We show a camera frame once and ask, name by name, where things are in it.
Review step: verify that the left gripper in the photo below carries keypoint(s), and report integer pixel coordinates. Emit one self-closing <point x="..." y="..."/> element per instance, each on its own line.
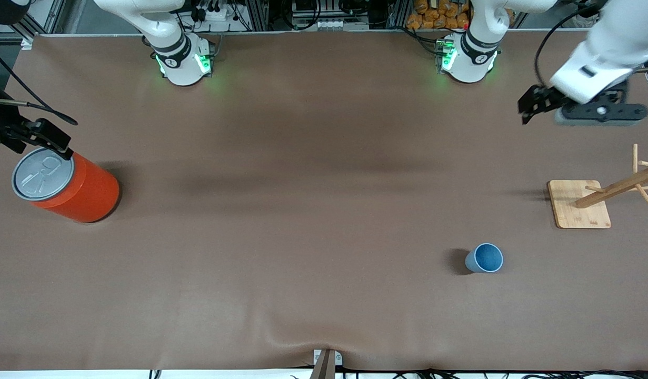
<point x="545" y="97"/>

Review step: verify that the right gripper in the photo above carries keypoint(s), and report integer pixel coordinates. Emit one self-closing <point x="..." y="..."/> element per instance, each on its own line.
<point x="2" y="128"/>

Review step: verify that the light blue cup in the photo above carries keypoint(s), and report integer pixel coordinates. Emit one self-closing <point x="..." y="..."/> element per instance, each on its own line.
<point x="486" y="259"/>

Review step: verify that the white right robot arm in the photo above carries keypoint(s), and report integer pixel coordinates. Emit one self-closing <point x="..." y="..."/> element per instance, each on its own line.
<point x="181" y="68"/>

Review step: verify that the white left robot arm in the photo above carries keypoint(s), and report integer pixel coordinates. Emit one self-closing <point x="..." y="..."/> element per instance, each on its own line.
<point x="474" y="63"/>

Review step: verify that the bamboo cup rack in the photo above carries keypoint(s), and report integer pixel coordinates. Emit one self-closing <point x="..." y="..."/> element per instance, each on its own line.
<point x="576" y="210"/>

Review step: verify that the orange can grey lid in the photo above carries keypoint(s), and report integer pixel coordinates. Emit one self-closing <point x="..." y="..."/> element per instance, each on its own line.
<point x="66" y="184"/>

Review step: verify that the bag of oranges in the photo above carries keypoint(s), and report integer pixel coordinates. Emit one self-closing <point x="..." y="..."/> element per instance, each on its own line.
<point x="439" y="16"/>

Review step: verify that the white power strip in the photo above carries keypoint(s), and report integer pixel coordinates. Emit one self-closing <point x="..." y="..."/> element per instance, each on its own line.
<point x="212" y="13"/>

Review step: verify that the white terminal block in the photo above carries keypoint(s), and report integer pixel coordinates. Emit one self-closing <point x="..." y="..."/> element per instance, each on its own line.
<point x="330" y="23"/>

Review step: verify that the brown table mat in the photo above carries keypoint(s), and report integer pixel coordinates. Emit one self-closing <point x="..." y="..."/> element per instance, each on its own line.
<point x="324" y="263"/>

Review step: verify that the brown pole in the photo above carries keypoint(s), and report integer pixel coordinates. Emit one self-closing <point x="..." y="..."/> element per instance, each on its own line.
<point x="324" y="368"/>

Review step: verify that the grey metal bracket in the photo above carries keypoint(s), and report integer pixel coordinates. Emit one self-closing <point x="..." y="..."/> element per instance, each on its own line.
<point x="338" y="358"/>

